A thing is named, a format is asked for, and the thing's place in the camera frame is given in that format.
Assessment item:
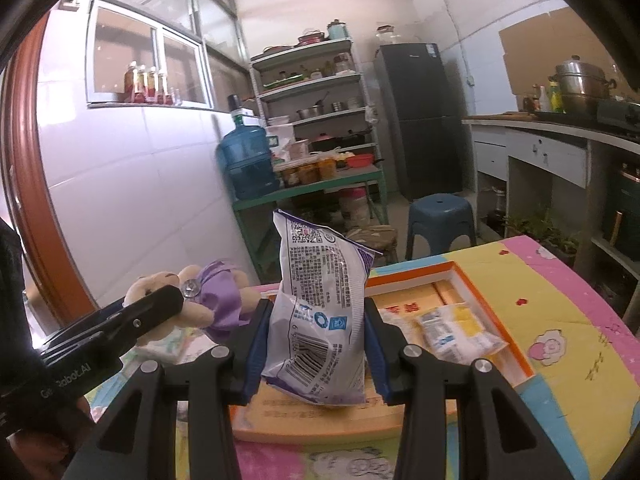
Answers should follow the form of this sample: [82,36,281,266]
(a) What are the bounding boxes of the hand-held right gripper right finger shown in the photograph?
[362,297,576,480]

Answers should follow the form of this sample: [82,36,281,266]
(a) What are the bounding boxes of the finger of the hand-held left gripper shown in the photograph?
[37,280,201,377]

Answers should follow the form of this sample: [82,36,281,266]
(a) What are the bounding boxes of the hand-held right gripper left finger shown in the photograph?
[70,297,275,480]

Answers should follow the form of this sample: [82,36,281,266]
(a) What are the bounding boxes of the green floral tissue pack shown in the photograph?
[132,330,201,366]

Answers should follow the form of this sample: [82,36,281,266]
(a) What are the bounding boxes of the plush bear purple dress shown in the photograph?
[122,260,263,348]

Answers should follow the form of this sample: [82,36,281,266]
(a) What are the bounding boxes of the purple white snack packet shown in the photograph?
[261,209,383,407]

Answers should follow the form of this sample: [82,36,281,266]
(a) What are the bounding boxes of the yellow snack packet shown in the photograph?
[417,304,508,365]

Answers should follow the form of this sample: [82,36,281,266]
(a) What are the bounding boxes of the shallow orange-rimmed cardboard box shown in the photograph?
[232,261,536,443]

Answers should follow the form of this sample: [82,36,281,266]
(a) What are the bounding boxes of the person's left hand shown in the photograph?
[5,395,96,480]

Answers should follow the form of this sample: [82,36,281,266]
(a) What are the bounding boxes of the woven seat stool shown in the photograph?
[345,225,399,263]

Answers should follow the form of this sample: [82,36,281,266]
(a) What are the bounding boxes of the white jar red lid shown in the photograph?
[339,187,373,231]

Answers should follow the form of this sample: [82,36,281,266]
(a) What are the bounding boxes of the blue plastic stool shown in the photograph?
[405,194,477,261]

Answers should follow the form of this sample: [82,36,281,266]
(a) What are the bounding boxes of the green metal table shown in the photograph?
[232,165,390,286]

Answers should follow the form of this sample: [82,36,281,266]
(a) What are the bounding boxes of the blue water jug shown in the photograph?
[216,94,281,201]

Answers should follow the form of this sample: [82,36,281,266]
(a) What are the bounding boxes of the green leafy plants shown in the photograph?
[502,207,583,266]

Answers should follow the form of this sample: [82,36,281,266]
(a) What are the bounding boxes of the row of red sauce bottles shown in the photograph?
[124,60,183,107]

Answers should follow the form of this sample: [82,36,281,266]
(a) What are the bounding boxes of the black refrigerator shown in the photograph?
[372,42,463,201]

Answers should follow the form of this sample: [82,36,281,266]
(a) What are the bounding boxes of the white kitchen counter cabinet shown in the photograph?
[462,112,640,311]

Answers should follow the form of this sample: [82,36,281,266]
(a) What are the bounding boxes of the white shelf rack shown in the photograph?
[249,37,381,161]

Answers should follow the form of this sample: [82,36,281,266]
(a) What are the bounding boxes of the dark green air fryer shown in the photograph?
[602,160,640,256]

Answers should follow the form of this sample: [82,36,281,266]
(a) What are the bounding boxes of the steel steamer pot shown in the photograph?
[555,56,617,116]

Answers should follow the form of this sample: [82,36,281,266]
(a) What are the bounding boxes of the gas stove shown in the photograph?
[597,97,640,126]

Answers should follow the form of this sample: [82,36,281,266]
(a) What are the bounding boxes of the brown door frame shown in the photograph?
[0,7,101,321]

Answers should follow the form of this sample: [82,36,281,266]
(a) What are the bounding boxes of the aluminium frame window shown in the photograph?
[85,0,251,111]

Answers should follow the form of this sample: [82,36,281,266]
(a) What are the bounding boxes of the cardboard wall panels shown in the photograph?
[499,7,640,101]

